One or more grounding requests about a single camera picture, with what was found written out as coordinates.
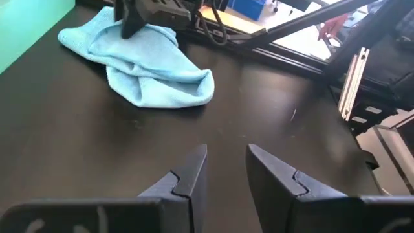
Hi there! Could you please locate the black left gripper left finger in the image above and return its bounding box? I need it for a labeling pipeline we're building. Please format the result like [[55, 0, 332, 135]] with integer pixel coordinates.
[[0, 144, 208, 233]]

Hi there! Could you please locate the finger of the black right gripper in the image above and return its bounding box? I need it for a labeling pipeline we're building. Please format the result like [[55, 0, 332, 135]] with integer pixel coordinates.
[[120, 0, 147, 40], [113, 0, 125, 23]]

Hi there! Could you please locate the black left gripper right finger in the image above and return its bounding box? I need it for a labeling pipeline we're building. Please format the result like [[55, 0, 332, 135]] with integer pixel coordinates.
[[245, 144, 414, 233]]

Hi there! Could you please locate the bright blue microfiber towel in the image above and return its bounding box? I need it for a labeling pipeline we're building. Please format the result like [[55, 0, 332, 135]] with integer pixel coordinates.
[[57, 6, 215, 109]]

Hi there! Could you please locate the right wooden table board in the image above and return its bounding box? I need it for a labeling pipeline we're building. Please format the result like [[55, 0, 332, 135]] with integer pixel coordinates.
[[197, 5, 269, 36]]

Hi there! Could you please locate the blue box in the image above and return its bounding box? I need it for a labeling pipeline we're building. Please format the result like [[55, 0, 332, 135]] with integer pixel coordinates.
[[226, 0, 268, 22]]

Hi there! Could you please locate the teal plastic bin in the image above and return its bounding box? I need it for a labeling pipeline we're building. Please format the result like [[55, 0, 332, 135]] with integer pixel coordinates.
[[0, 0, 76, 76]]

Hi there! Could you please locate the silver aluminium extrusion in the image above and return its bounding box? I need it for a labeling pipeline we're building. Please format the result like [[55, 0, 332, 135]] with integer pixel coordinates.
[[337, 47, 371, 122]]

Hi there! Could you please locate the black beam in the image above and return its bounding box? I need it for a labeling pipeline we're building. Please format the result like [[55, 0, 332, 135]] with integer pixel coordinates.
[[237, 0, 381, 49]]

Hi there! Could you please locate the red object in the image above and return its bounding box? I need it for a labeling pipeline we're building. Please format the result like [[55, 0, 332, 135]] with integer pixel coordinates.
[[318, 12, 351, 42]]

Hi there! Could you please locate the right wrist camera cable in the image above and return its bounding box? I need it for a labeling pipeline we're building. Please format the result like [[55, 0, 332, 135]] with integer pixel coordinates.
[[193, 0, 229, 47]]

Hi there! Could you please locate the right black frame strut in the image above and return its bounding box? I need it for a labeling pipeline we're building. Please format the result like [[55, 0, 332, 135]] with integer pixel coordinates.
[[323, 0, 414, 83]]

